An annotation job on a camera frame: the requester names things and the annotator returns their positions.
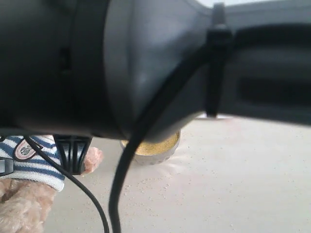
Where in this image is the teddy bear striped sweater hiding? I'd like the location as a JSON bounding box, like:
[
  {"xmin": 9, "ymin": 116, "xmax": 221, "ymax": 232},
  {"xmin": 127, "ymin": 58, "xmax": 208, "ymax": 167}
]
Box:
[{"xmin": 0, "ymin": 134, "xmax": 104, "ymax": 233}]

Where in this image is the metal bowl of millet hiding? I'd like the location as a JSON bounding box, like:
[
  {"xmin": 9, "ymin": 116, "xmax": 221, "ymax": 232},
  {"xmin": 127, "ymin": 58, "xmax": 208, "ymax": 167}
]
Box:
[{"xmin": 134, "ymin": 131, "xmax": 181, "ymax": 166}]

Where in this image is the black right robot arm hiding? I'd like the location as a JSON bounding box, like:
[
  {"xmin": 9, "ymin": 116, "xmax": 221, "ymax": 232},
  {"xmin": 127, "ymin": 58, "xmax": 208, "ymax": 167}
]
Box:
[{"xmin": 0, "ymin": 0, "xmax": 311, "ymax": 141}]

